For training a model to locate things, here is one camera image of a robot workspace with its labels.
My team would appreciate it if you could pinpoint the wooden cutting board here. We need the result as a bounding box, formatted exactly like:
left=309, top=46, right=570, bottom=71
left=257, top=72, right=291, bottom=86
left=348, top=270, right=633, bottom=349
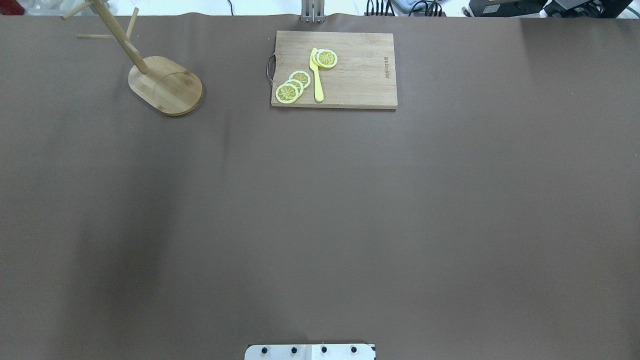
left=270, top=30, right=398, bottom=110

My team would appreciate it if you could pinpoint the wooden cup storage rack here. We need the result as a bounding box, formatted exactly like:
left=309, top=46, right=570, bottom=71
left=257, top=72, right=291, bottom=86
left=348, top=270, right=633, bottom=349
left=60, top=0, right=204, bottom=117

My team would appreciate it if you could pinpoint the yellow plastic knife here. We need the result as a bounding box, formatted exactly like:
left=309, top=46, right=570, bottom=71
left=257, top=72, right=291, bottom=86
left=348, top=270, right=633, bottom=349
left=308, top=47, right=325, bottom=103

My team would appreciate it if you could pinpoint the aluminium frame post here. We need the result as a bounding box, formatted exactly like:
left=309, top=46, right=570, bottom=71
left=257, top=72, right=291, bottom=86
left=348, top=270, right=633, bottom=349
left=301, top=0, right=326, bottom=24

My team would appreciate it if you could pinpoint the lemon slice under knife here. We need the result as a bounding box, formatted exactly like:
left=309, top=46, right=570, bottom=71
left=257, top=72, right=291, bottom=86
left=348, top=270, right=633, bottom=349
left=310, top=48, right=323, bottom=68

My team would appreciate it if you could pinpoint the lemon slice right of knife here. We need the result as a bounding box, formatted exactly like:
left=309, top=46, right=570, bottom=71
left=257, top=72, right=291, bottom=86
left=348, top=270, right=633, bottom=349
left=317, top=48, right=338, bottom=69

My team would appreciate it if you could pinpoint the lemon slice middle overlapped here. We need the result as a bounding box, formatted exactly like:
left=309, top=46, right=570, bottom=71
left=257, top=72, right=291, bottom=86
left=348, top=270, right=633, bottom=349
left=283, top=79, right=305, bottom=97

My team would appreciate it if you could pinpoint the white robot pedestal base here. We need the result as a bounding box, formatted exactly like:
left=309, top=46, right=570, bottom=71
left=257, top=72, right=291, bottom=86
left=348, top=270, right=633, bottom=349
left=244, top=343, right=377, bottom=360

